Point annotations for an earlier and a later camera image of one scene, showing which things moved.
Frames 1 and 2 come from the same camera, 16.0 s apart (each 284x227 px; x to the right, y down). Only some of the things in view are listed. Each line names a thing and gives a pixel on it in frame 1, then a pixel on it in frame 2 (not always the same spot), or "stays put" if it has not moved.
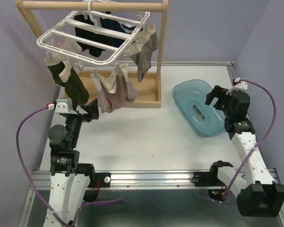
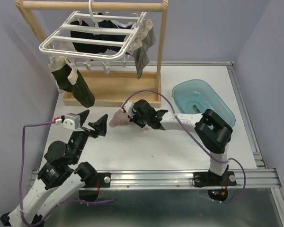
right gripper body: (227, 111) → (140, 121)
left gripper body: (84, 117) → (91, 132)
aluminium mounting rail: (164, 179) stays put
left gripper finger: (92, 109) → (100, 126)
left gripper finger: (80, 110) → (83, 116)
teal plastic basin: (189, 97) stays put
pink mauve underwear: (114, 90) → (119, 118)
